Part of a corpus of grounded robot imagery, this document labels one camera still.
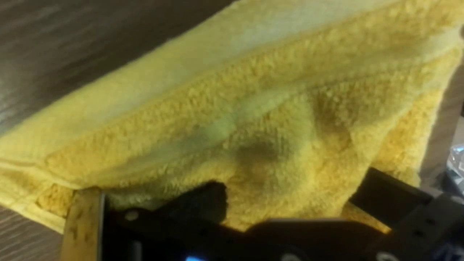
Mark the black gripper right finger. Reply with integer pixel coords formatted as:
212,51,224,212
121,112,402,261
350,168,432,226

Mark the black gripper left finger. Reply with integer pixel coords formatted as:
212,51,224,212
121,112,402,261
166,182,227,224

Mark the yellow towel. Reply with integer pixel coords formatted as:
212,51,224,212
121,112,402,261
0,0,464,229

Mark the wooden table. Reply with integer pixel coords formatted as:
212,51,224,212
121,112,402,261
0,0,463,261

